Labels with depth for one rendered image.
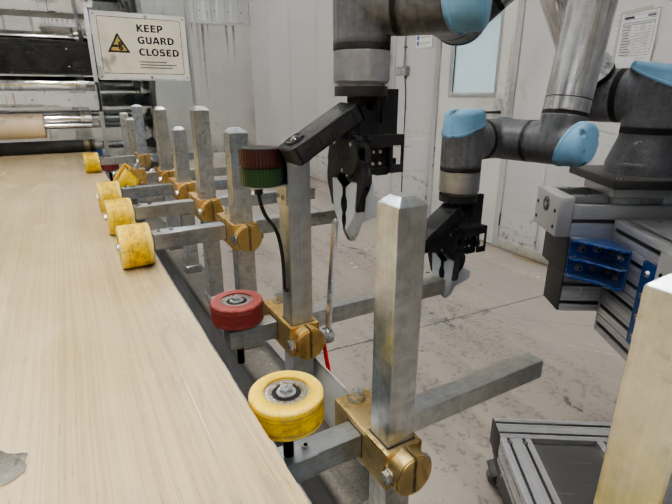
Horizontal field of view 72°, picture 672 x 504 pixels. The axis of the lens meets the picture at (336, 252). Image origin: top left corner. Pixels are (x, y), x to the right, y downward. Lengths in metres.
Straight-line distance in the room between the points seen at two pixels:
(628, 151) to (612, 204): 0.12
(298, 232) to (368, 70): 0.24
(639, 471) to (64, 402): 0.51
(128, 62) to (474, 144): 2.29
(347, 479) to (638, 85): 0.96
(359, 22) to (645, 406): 0.50
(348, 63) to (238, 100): 9.02
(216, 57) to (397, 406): 9.20
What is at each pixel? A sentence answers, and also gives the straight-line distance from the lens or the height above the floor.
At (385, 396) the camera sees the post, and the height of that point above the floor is 0.90.
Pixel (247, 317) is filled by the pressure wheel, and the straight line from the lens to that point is 0.70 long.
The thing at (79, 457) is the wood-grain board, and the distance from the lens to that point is 0.50.
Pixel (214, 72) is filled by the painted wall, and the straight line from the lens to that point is 9.53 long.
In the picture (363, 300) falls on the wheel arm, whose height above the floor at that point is 0.86.
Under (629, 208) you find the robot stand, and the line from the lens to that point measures 1.19.
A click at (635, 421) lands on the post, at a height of 1.03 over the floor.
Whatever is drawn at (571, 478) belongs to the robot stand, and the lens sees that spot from 1.55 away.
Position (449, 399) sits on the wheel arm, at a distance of 0.66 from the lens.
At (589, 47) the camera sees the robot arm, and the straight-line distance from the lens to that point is 0.91.
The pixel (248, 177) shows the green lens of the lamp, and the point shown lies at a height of 1.10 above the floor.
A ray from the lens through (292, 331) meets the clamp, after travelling 0.71.
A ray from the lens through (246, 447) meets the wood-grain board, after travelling 0.46.
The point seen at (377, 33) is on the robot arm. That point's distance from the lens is 0.63.
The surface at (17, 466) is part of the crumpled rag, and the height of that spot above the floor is 0.90.
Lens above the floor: 1.21
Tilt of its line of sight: 19 degrees down
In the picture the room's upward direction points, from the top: straight up
